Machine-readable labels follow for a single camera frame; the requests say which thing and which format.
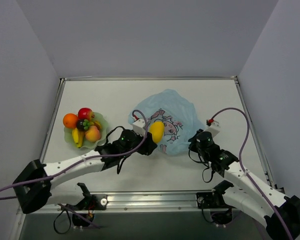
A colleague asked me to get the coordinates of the yellow fake fruit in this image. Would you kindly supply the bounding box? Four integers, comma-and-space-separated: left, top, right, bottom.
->
148, 121, 165, 144

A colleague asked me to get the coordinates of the blue translucent plastic bag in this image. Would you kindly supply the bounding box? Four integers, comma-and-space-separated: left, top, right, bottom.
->
134, 89, 205, 156

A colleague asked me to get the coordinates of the orange fake peach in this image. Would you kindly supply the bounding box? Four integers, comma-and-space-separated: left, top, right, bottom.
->
85, 125, 101, 143

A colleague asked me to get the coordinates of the yellow fake banana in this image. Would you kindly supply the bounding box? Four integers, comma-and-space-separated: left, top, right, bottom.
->
72, 128, 85, 148

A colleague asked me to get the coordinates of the dark red fake fruit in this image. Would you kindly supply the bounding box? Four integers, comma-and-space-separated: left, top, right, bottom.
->
76, 118, 94, 132

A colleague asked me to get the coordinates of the red fake apple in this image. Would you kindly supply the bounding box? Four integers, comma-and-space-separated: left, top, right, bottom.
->
77, 107, 95, 121

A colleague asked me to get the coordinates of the small orange fake fruit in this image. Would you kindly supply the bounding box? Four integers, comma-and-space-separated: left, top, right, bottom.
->
62, 113, 79, 129

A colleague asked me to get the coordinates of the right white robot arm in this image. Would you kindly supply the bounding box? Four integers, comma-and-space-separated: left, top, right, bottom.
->
188, 129, 300, 240

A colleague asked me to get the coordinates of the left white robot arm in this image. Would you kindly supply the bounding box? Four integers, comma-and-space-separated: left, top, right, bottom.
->
13, 129, 163, 214

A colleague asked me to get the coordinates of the green glass bowl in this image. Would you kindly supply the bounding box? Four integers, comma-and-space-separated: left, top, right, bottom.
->
63, 111, 109, 150

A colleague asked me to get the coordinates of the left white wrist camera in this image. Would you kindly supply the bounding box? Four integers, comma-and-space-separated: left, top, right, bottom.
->
131, 119, 146, 137

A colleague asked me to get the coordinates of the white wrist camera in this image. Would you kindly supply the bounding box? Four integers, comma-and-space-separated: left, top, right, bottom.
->
131, 119, 146, 137
204, 119, 221, 138

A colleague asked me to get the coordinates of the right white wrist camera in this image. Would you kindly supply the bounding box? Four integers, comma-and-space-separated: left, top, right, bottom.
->
204, 119, 221, 138

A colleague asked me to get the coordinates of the aluminium front rail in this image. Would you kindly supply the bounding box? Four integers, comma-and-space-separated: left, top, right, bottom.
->
16, 188, 289, 215

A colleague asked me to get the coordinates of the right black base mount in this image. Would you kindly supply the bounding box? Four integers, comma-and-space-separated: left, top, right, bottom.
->
196, 191, 235, 228

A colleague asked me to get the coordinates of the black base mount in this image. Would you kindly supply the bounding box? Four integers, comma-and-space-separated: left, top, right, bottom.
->
53, 193, 108, 235
196, 191, 235, 228

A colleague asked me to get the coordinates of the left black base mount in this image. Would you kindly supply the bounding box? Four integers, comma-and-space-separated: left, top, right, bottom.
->
53, 193, 108, 235

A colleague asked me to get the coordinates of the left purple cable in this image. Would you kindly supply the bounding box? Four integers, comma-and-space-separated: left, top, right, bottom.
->
0, 110, 149, 200

